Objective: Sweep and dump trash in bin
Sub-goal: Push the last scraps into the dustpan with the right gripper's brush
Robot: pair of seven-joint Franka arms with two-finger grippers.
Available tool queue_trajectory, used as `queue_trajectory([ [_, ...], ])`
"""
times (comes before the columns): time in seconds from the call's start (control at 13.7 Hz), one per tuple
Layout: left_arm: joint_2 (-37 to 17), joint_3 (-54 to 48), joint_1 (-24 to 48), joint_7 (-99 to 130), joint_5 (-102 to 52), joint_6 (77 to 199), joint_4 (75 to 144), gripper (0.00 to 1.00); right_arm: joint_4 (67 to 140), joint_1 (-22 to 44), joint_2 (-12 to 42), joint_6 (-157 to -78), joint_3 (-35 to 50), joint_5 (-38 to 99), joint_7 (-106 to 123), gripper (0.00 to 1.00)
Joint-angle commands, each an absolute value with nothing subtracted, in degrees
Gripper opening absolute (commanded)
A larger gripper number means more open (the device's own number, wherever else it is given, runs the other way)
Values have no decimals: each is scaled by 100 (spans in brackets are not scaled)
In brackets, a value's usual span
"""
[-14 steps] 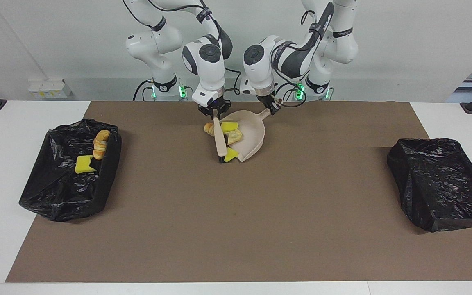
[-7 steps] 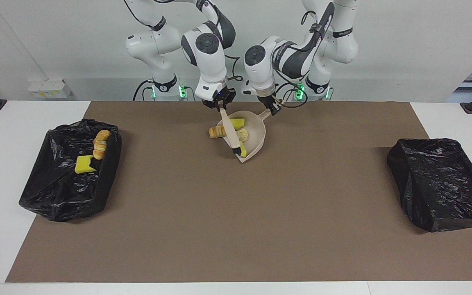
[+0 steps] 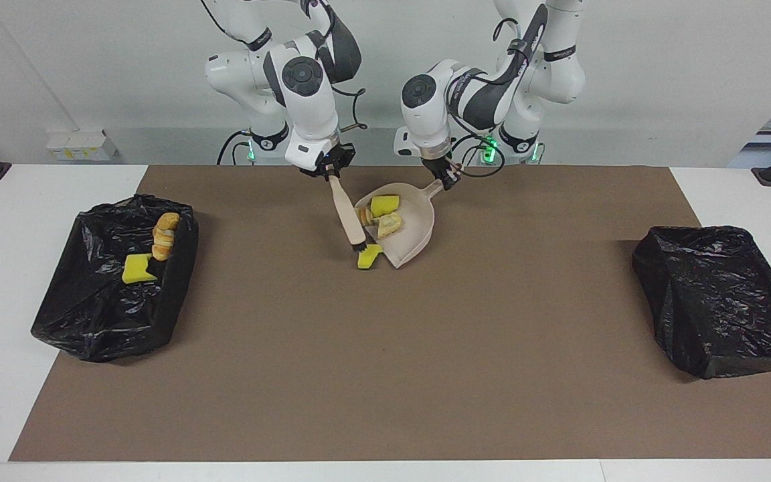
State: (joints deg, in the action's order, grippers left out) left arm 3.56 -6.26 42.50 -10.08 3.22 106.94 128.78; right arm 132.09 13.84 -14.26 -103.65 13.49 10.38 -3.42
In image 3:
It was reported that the beige hand brush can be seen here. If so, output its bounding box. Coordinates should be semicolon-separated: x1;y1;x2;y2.
327;173;374;254

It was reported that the beige plastic dustpan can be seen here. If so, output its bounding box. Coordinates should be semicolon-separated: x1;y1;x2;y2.
354;178;445;270

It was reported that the rounded yellow sponge chunk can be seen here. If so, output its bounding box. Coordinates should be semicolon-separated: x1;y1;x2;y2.
370;194;402;218

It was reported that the pale cracker piece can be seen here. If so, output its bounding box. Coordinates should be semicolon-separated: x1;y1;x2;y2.
375;213;404;240

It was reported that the large notched yellow sponge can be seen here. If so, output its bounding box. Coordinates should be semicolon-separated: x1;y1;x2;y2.
122;254;159;285

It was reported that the black trash bag bin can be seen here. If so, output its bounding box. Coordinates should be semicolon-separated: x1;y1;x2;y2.
31;194;200;364
632;226;771;380

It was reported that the brown table mat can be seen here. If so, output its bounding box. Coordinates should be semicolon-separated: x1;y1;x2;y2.
9;165;771;463

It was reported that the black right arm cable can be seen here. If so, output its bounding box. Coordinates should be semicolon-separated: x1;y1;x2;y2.
199;0;369;135

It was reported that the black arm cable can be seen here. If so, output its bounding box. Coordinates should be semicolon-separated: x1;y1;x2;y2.
199;0;369;135
449;17;540;180

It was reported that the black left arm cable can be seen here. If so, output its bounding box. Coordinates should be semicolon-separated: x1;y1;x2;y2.
449;17;540;180

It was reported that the black base cable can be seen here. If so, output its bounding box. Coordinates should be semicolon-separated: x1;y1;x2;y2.
217;131;252;166

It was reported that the white wall socket box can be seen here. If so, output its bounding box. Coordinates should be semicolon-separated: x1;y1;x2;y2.
46;129;119;161

